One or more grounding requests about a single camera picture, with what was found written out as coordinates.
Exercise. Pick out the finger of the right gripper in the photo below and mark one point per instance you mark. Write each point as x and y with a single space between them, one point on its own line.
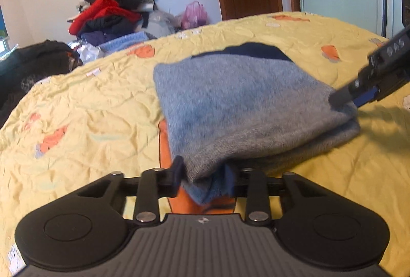
364 96
345 94

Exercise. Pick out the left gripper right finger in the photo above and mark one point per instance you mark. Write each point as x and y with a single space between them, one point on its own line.
256 188

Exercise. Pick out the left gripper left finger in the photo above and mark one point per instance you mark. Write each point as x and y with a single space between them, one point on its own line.
155 184

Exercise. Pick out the grey navy knit sweater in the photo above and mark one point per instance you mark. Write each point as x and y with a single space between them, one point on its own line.
245 106

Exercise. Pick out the yellow carrot print bedspread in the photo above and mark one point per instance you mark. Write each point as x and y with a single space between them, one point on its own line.
105 116

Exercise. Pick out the light blue knit blanket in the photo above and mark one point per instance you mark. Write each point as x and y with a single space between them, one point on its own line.
124 42

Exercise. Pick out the white crumpled plastic bag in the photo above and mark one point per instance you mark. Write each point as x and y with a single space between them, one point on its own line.
88 53

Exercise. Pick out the clear plastic bag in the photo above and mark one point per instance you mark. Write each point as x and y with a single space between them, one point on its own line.
161 24

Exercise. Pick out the dark navy garment in pile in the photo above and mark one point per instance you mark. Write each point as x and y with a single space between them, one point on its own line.
105 29

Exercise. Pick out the pink plastic bag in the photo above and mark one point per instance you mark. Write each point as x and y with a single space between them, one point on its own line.
194 16

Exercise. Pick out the black coat on bed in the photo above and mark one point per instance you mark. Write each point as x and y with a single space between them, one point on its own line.
26 66

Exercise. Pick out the red garment on pile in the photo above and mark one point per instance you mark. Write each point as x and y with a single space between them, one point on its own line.
101 9

